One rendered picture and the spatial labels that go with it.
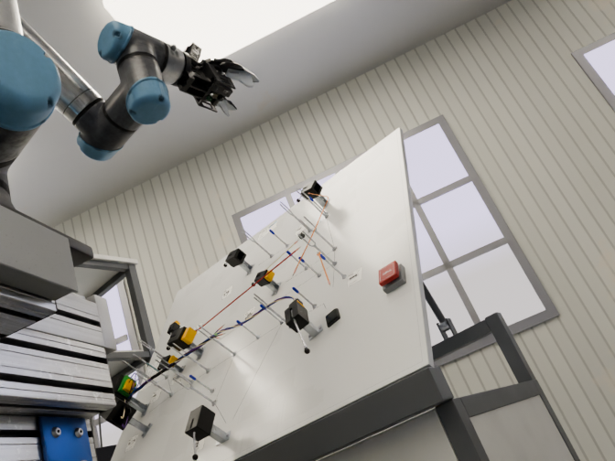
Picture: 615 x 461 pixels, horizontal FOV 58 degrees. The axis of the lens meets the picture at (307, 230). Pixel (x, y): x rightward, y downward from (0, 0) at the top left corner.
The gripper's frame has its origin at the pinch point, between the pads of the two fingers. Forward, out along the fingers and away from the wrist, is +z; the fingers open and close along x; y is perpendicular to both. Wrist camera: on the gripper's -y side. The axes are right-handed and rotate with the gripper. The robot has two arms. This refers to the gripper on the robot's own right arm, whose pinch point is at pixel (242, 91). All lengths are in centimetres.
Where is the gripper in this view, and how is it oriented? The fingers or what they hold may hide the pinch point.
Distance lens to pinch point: 133.4
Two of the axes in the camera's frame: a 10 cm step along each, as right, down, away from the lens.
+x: 6.4, -6.3, -4.3
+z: 6.3, 1.2, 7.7
